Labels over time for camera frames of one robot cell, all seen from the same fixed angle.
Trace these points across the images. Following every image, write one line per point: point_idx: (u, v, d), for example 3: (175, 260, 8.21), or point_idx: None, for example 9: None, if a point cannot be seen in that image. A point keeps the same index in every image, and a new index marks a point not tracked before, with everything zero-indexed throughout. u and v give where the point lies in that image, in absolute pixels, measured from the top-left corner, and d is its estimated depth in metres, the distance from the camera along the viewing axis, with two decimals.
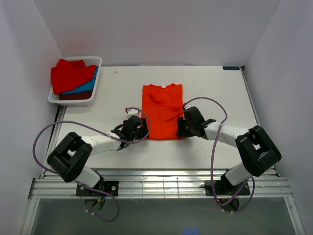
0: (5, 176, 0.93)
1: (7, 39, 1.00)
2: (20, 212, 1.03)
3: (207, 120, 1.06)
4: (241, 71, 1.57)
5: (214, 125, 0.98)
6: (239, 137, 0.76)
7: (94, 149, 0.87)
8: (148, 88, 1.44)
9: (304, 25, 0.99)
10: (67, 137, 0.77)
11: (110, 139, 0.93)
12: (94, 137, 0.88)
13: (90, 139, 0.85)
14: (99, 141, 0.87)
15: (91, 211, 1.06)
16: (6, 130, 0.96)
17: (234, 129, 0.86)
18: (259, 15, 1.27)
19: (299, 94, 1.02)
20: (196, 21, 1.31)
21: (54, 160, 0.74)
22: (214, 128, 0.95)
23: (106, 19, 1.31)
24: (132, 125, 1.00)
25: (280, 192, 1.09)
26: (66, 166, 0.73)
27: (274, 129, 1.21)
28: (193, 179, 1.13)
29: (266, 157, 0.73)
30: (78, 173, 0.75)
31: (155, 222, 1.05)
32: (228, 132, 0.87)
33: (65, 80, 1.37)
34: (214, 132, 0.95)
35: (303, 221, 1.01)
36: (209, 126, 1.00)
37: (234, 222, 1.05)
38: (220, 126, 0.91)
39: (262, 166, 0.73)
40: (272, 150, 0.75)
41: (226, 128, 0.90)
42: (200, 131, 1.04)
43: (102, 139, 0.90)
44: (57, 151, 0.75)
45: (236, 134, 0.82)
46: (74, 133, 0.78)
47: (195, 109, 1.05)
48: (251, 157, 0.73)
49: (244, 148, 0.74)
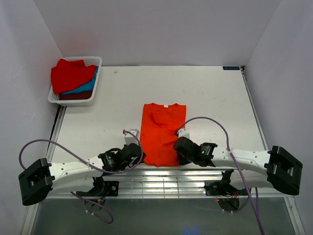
0: (5, 176, 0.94)
1: (7, 39, 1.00)
2: (20, 212, 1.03)
3: (203, 145, 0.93)
4: (241, 71, 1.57)
5: (220, 153, 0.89)
6: (270, 169, 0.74)
7: (67, 179, 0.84)
8: (148, 107, 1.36)
9: (304, 24, 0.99)
10: (37, 162, 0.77)
11: (88, 168, 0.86)
12: (67, 165, 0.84)
13: (60, 169, 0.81)
14: (70, 172, 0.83)
15: (91, 211, 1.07)
16: (6, 130, 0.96)
17: (250, 154, 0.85)
18: (259, 14, 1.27)
19: (299, 94, 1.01)
20: (196, 20, 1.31)
21: (21, 181, 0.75)
22: (226, 157, 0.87)
23: (106, 19, 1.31)
24: (126, 154, 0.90)
25: (280, 192, 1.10)
26: (26, 193, 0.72)
27: (275, 129, 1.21)
28: (189, 179, 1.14)
29: (296, 174, 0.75)
30: (37, 200, 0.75)
31: (156, 222, 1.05)
32: (247, 161, 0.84)
33: (65, 80, 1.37)
34: (226, 161, 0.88)
35: (303, 221, 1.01)
36: (214, 156, 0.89)
37: (234, 222, 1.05)
38: (232, 152, 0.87)
39: (298, 184, 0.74)
40: (296, 164, 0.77)
41: (239, 155, 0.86)
42: (206, 161, 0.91)
43: (77, 169, 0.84)
44: (25, 174, 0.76)
45: (262, 162, 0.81)
46: (45, 160, 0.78)
47: (186, 140, 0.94)
48: (288, 183, 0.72)
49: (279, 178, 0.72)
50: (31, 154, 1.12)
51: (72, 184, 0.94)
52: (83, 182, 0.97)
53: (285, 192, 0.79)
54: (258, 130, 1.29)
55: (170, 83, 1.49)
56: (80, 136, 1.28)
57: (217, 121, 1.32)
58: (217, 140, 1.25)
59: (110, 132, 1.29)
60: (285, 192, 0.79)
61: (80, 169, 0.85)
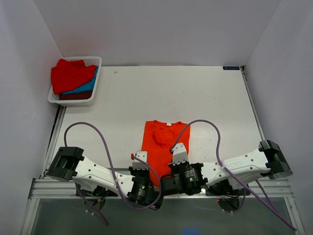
0: (5, 176, 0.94)
1: (7, 39, 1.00)
2: (20, 212, 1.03)
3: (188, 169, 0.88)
4: (241, 71, 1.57)
5: (213, 172, 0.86)
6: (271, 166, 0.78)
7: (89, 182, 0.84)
8: (150, 125, 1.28)
9: (304, 25, 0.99)
10: (75, 150, 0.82)
11: (113, 184, 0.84)
12: (97, 170, 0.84)
13: (88, 170, 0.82)
14: (95, 178, 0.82)
15: (91, 211, 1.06)
16: (7, 129, 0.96)
17: (245, 160, 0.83)
18: (258, 15, 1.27)
19: (299, 94, 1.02)
20: (196, 20, 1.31)
21: (56, 155, 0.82)
22: (221, 175, 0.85)
23: (106, 19, 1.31)
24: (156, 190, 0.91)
25: (280, 192, 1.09)
26: (51, 169, 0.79)
27: (275, 129, 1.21)
28: None
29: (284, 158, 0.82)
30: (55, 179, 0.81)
31: (156, 222, 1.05)
32: (246, 168, 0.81)
33: (65, 80, 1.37)
34: (223, 177, 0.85)
35: (303, 220, 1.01)
36: (210, 178, 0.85)
37: (234, 222, 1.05)
38: (226, 168, 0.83)
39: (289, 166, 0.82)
40: (279, 148, 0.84)
41: (233, 167, 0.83)
42: (198, 187, 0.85)
43: (101, 178, 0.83)
44: (62, 152, 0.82)
45: (261, 164, 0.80)
46: (80, 152, 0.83)
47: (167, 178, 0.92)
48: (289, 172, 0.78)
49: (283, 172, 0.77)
50: (31, 154, 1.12)
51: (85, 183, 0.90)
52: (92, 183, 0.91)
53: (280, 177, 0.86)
54: (258, 130, 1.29)
55: (170, 83, 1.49)
56: (79, 136, 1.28)
57: (218, 121, 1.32)
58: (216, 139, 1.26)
59: (110, 132, 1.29)
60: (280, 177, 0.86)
61: (106, 181, 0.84)
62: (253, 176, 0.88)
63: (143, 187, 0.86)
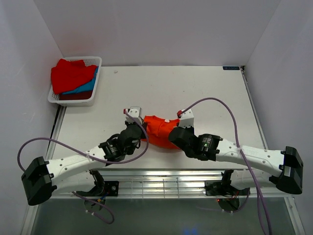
0: (6, 176, 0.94)
1: (7, 39, 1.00)
2: (20, 212, 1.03)
3: (205, 136, 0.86)
4: (241, 71, 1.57)
5: (227, 149, 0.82)
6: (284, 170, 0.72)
7: (70, 173, 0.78)
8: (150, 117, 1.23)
9: (304, 25, 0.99)
10: (33, 163, 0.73)
11: (88, 159, 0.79)
12: (65, 159, 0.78)
13: (59, 165, 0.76)
14: (69, 167, 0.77)
15: (91, 211, 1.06)
16: (7, 129, 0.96)
17: (262, 154, 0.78)
18: (258, 15, 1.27)
19: (300, 94, 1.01)
20: (196, 20, 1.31)
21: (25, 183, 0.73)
22: (234, 154, 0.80)
23: (106, 20, 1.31)
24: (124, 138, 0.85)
25: (280, 192, 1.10)
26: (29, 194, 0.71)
27: (275, 129, 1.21)
28: (189, 179, 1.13)
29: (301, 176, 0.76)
30: (43, 199, 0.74)
31: (156, 221, 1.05)
32: (258, 160, 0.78)
33: (65, 80, 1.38)
34: (233, 158, 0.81)
35: (303, 221, 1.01)
36: (221, 151, 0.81)
37: (234, 222, 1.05)
38: (242, 150, 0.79)
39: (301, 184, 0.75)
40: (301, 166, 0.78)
41: (250, 152, 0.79)
42: (208, 155, 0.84)
43: (75, 163, 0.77)
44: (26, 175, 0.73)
45: (276, 164, 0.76)
46: (41, 159, 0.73)
47: (184, 131, 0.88)
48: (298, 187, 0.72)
49: (292, 181, 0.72)
50: (30, 154, 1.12)
51: (74, 183, 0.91)
52: (84, 181, 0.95)
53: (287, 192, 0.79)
54: (258, 129, 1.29)
55: (170, 83, 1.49)
56: (79, 136, 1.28)
57: (218, 121, 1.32)
58: None
59: (110, 131, 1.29)
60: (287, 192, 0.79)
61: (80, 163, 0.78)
62: (261, 180, 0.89)
63: (111, 145, 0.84)
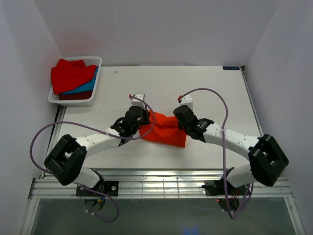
0: (6, 176, 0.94)
1: (7, 40, 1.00)
2: (20, 212, 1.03)
3: (202, 120, 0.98)
4: (241, 71, 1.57)
5: (213, 129, 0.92)
6: (252, 151, 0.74)
7: (93, 149, 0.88)
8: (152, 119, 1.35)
9: (304, 25, 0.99)
10: (61, 140, 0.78)
11: (108, 137, 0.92)
12: (90, 137, 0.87)
13: (86, 140, 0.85)
14: (96, 141, 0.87)
15: (91, 211, 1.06)
16: (7, 130, 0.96)
17: (240, 137, 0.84)
18: (258, 15, 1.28)
19: (300, 94, 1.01)
20: (196, 21, 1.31)
21: (52, 163, 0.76)
22: (216, 134, 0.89)
23: (106, 20, 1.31)
24: (131, 118, 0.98)
25: (280, 192, 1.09)
26: (62, 170, 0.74)
27: (275, 129, 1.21)
28: (189, 179, 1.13)
29: (276, 166, 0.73)
30: (74, 176, 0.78)
31: (156, 221, 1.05)
32: (234, 141, 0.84)
33: (65, 80, 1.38)
34: (216, 138, 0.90)
35: (303, 221, 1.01)
36: (208, 130, 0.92)
37: (235, 222, 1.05)
38: (224, 131, 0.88)
39: (275, 176, 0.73)
40: (282, 158, 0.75)
41: (230, 134, 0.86)
42: (198, 133, 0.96)
43: (100, 139, 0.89)
44: (53, 155, 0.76)
45: (247, 145, 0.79)
46: (69, 136, 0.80)
47: (188, 110, 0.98)
48: (264, 170, 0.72)
49: (257, 160, 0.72)
50: (31, 154, 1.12)
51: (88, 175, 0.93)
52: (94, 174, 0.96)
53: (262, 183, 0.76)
54: (258, 129, 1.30)
55: (170, 83, 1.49)
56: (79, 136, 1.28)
57: (218, 121, 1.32)
58: None
59: None
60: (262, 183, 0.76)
61: (102, 138, 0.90)
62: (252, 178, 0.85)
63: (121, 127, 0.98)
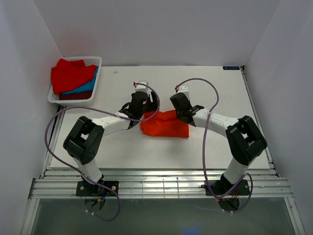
0: (6, 176, 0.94)
1: (7, 40, 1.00)
2: (20, 212, 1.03)
3: (194, 106, 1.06)
4: (241, 71, 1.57)
5: (202, 112, 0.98)
6: (230, 128, 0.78)
7: (106, 130, 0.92)
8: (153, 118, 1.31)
9: (304, 25, 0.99)
10: (78, 122, 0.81)
11: (119, 119, 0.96)
12: (104, 118, 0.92)
13: (101, 121, 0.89)
14: (110, 122, 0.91)
15: (91, 211, 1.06)
16: (7, 130, 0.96)
17: (223, 118, 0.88)
18: (258, 15, 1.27)
19: (300, 94, 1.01)
20: (196, 20, 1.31)
21: (71, 144, 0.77)
22: (203, 117, 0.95)
23: (106, 20, 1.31)
24: (137, 102, 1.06)
25: (280, 192, 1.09)
26: (82, 148, 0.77)
27: (274, 129, 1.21)
28: (189, 179, 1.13)
29: (253, 146, 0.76)
30: (91, 154, 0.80)
31: (155, 221, 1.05)
32: (216, 122, 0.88)
33: (65, 80, 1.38)
34: (203, 121, 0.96)
35: (303, 221, 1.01)
36: (196, 113, 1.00)
37: (235, 222, 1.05)
38: (210, 114, 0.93)
39: (251, 155, 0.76)
40: (260, 140, 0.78)
41: (214, 116, 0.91)
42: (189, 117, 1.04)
43: (113, 120, 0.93)
44: (72, 136, 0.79)
45: (227, 124, 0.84)
46: (84, 117, 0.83)
47: (182, 96, 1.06)
48: (239, 147, 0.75)
49: (233, 137, 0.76)
50: (31, 153, 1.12)
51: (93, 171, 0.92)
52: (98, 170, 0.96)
53: (239, 162, 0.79)
54: None
55: (170, 83, 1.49)
56: None
57: None
58: (217, 139, 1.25)
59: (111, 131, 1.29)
60: (239, 161, 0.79)
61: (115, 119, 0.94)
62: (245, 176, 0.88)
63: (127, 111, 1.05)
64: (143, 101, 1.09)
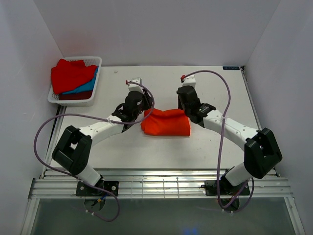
0: (6, 176, 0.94)
1: (7, 40, 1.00)
2: (20, 212, 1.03)
3: (204, 105, 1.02)
4: (241, 71, 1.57)
5: (214, 115, 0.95)
6: (251, 140, 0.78)
7: (99, 137, 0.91)
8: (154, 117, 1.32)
9: (304, 25, 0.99)
10: (66, 132, 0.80)
11: (111, 124, 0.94)
12: (94, 125, 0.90)
13: (90, 129, 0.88)
14: (100, 129, 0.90)
15: (91, 211, 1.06)
16: (7, 130, 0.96)
17: (239, 127, 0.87)
18: (258, 15, 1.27)
19: (300, 94, 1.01)
20: (196, 21, 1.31)
21: (59, 155, 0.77)
22: (216, 121, 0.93)
23: (106, 20, 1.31)
24: (131, 103, 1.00)
25: (280, 192, 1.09)
26: (70, 159, 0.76)
27: (274, 129, 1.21)
28: (189, 179, 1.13)
29: (269, 160, 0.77)
30: (81, 165, 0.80)
31: (155, 221, 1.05)
32: (233, 130, 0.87)
33: (65, 80, 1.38)
34: (215, 124, 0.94)
35: (303, 221, 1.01)
36: (209, 116, 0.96)
37: (235, 222, 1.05)
38: (224, 119, 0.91)
39: (265, 170, 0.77)
40: (276, 154, 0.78)
41: (230, 124, 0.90)
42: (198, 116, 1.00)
43: (103, 126, 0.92)
44: (59, 147, 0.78)
45: (245, 135, 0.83)
46: (72, 127, 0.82)
47: (192, 93, 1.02)
48: (257, 162, 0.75)
49: (251, 152, 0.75)
50: (31, 153, 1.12)
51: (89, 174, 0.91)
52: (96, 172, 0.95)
53: (251, 174, 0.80)
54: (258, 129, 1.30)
55: (170, 83, 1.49)
56: None
57: None
58: (217, 139, 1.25)
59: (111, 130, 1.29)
60: (250, 173, 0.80)
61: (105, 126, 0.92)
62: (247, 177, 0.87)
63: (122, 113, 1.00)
64: (138, 102, 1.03)
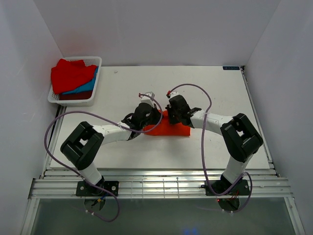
0: (6, 176, 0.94)
1: (6, 40, 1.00)
2: (20, 212, 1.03)
3: (193, 108, 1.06)
4: (241, 71, 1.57)
5: (199, 114, 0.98)
6: (224, 126, 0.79)
7: (106, 138, 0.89)
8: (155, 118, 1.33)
9: (304, 25, 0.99)
10: (79, 127, 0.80)
11: (121, 129, 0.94)
12: (105, 126, 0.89)
13: (102, 128, 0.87)
14: (110, 131, 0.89)
15: (91, 211, 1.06)
16: (6, 130, 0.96)
17: (218, 117, 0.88)
18: (258, 15, 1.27)
19: (300, 94, 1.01)
20: (196, 20, 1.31)
21: (68, 148, 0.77)
22: (200, 117, 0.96)
23: (106, 20, 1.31)
24: (141, 114, 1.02)
25: (280, 192, 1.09)
26: (79, 154, 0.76)
27: (274, 129, 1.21)
28: (189, 179, 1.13)
29: (248, 142, 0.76)
30: (88, 161, 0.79)
31: (155, 221, 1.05)
32: (213, 121, 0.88)
33: (65, 80, 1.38)
34: (201, 121, 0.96)
35: (303, 220, 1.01)
36: (194, 115, 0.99)
37: (235, 222, 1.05)
38: (206, 114, 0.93)
39: (247, 152, 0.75)
40: (255, 136, 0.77)
41: (212, 116, 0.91)
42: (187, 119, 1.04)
43: (113, 129, 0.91)
44: (70, 140, 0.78)
45: (221, 123, 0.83)
46: (86, 123, 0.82)
47: (181, 98, 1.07)
48: (234, 143, 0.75)
49: (226, 133, 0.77)
50: (30, 153, 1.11)
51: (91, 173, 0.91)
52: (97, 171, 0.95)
53: (237, 159, 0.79)
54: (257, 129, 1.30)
55: (170, 83, 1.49)
56: None
57: None
58: (216, 139, 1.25)
59: None
60: (237, 159, 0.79)
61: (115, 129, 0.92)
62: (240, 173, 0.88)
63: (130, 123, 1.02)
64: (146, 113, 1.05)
